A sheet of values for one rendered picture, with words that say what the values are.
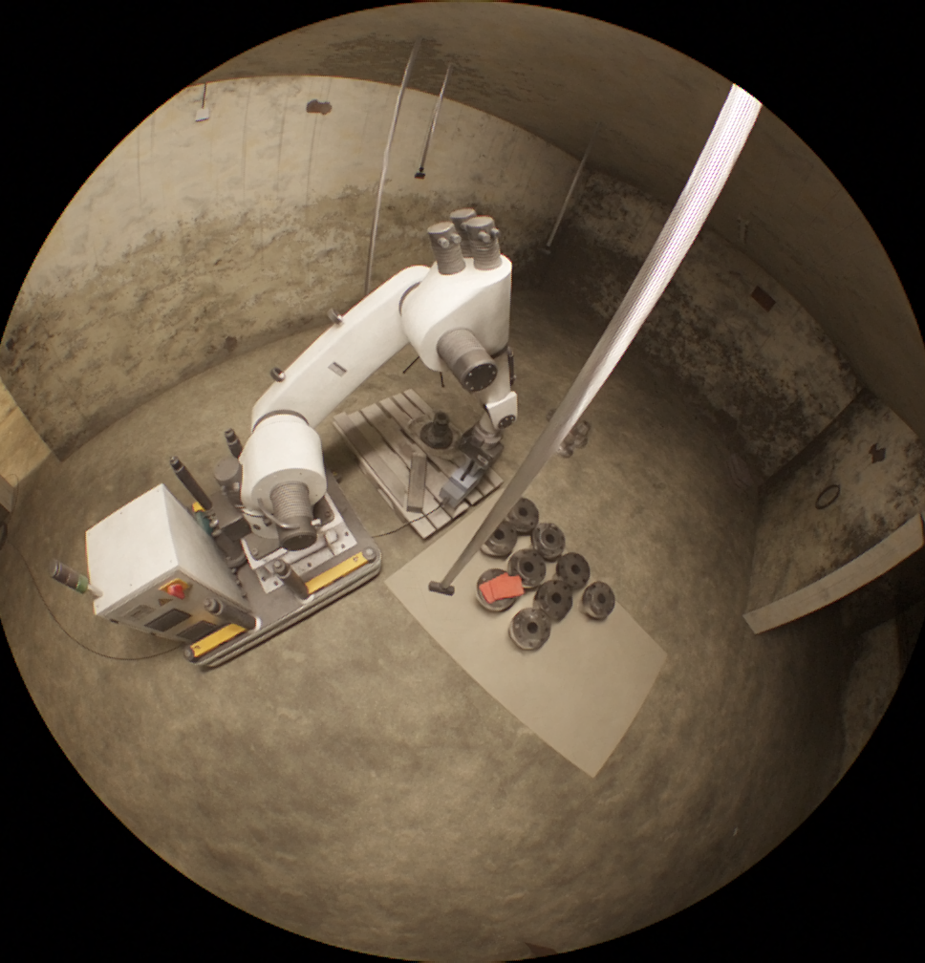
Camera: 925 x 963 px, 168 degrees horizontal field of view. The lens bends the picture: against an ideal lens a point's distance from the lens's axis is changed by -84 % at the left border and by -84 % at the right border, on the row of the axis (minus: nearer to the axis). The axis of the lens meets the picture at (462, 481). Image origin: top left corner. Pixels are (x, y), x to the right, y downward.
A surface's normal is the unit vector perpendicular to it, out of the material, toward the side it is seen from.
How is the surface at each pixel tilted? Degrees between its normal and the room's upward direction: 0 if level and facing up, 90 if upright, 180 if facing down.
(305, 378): 90
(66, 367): 90
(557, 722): 0
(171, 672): 0
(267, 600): 0
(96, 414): 90
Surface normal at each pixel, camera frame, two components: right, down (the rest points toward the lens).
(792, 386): -0.71, 0.47
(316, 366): 0.42, 0.80
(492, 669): 0.24, -0.54
